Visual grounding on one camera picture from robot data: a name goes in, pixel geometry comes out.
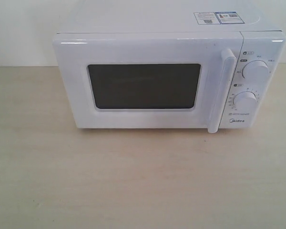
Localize white microwave door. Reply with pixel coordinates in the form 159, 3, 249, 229
53, 32, 244, 133

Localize white microwave oven body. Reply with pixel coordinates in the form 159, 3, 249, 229
56, 0, 286, 129

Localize upper white power knob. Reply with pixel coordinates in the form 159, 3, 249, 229
242, 60, 270, 83

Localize lower white timer knob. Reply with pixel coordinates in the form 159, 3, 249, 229
233, 91, 257, 111

